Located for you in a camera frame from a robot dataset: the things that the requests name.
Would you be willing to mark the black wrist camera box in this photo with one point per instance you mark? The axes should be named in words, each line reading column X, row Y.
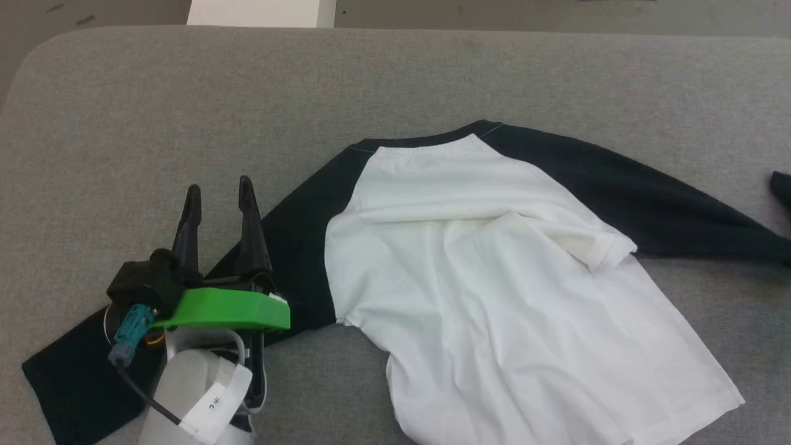
column 148, row 278

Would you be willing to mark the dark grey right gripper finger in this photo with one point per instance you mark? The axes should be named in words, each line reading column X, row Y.
column 783, row 187

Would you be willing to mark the white and black raglan shirt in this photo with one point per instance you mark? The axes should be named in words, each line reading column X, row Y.
column 494, row 278

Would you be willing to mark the white box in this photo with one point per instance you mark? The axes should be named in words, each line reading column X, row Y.
column 259, row 12

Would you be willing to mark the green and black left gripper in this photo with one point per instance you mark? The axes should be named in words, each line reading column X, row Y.
column 228, row 309

